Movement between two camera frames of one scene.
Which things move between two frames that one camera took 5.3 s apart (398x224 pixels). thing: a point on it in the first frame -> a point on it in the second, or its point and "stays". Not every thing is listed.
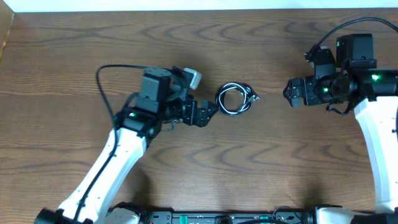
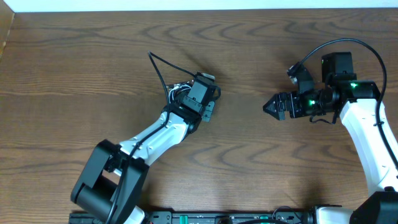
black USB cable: (249, 95) -> (178, 89)
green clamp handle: (183, 219) stays
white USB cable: (250, 96) -> (180, 87)
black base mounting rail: (229, 217) stays
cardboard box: (6, 18) stays
